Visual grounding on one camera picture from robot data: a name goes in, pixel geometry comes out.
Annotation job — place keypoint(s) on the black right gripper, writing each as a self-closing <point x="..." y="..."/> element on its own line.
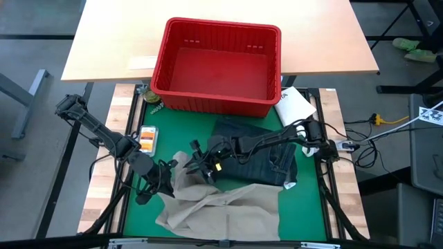
<point x="223" y="148"/>

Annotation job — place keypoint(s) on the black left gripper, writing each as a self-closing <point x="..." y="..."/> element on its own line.
<point x="161" y="180"/>

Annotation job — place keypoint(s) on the tan garment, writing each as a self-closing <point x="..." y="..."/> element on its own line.
<point x="221" y="214"/>

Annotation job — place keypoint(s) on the dark blue denim jeans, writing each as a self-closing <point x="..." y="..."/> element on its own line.
<point x="256" y="166"/>

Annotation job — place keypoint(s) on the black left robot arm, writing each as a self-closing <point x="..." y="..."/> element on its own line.
<point x="100" y="133"/>

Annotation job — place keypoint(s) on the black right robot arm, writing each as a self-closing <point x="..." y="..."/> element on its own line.
<point x="270" y="138"/>

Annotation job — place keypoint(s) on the red plastic laundry bin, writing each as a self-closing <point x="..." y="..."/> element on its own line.
<point x="221" y="72"/>

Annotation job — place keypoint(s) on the orange and white box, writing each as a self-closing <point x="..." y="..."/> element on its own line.
<point x="149" y="138"/>

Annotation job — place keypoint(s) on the small pineapple plant ornament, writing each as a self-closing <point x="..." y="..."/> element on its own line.
<point x="152" y="97"/>

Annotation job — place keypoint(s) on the green table mat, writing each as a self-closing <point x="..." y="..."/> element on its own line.
<point x="311" y="207"/>

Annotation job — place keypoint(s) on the white paper label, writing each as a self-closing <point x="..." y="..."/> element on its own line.
<point x="142" y="62"/>

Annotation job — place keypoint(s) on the light wooden table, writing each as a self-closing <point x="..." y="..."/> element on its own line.
<point x="114" y="34"/>

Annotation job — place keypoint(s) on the grey metal table leg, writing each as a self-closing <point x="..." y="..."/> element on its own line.
<point x="24" y="93"/>

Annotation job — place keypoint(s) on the dark grey box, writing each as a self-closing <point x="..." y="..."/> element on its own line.
<point x="398" y="214"/>

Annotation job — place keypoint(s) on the grey cabinet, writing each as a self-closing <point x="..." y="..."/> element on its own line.
<point x="425" y="155"/>

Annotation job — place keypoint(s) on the white logo sign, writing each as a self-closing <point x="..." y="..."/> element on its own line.
<point x="431" y="115"/>

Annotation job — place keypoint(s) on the green shoe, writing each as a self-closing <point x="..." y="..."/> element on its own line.
<point x="405" y="44"/>
<point x="420" y="56"/>

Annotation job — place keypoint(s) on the black desk frame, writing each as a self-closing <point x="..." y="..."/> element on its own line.
<point x="398" y="89"/>

